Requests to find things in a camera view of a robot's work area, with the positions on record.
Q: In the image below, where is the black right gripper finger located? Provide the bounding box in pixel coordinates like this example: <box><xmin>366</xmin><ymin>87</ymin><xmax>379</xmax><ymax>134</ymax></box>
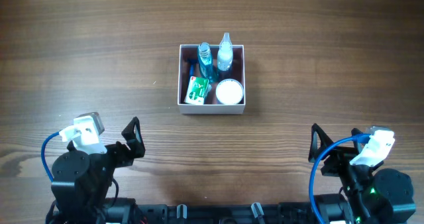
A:
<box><xmin>308</xmin><ymin>123</ymin><xmax>333</xmax><ymax>163</ymax></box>
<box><xmin>351</xmin><ymin>128</ymin><xmax>366</xmax><ymax>154</ymax></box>

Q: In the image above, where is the green Dettol soap box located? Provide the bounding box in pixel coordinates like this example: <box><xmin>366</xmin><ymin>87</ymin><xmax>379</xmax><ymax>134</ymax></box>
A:
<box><xmin>184</xmin><ymin>76</ymin><xmax>209</xmax><ymax>105</ymax></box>

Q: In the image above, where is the blue disposable razor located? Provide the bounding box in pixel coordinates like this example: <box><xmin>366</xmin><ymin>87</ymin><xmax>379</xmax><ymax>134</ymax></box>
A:
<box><xmin>187</xmin><ymin>59</ymin><xmax>197</xmax><ymax>76</ymax></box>

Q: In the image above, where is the white-lidded round jar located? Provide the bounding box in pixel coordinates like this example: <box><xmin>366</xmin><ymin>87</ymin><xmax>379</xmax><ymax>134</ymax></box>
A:
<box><xmin>215</xmin><ymin>79</ymin><xmax>244</xmax><ymax>105</ymax></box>

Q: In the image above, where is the blue mouthwash bottle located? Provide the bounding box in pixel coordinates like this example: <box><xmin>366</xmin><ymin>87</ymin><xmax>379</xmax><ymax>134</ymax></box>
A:
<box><xmin>197</xmin><ymin>42</ymin><xmax>218</xmax><ymax>84</ymax></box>

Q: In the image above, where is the clear spray bottle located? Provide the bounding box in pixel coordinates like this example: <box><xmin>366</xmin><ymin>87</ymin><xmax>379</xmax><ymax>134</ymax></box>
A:
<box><xmin>217</xmin><ymin>32</ymin><xmax>233</xmax><ymax>80</ymax></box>

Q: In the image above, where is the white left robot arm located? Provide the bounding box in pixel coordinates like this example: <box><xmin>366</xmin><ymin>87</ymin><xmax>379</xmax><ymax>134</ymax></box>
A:
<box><xmin>46</xmin><ymin>113</ymin><xmax>147</xmax><ymax>223</ymax></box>

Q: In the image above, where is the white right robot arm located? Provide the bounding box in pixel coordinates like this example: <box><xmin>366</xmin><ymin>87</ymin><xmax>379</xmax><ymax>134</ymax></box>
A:
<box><xmin>308</xmin><ymin>124</ymin><xmax>416</xmax><ymax>223</ymax></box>

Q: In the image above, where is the white box with pink interior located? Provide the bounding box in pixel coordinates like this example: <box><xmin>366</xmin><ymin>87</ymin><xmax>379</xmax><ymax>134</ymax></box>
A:
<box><xmin>177</xmin><ymin>44</ymin><xmax>246</xmax><ymax>115</ymax></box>

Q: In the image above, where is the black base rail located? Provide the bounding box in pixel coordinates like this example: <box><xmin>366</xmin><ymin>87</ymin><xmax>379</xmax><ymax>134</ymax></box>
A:
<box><xmin>49</xmin><ymin>197</ymin><xmax>368</xmax><ymax>224</ymax></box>

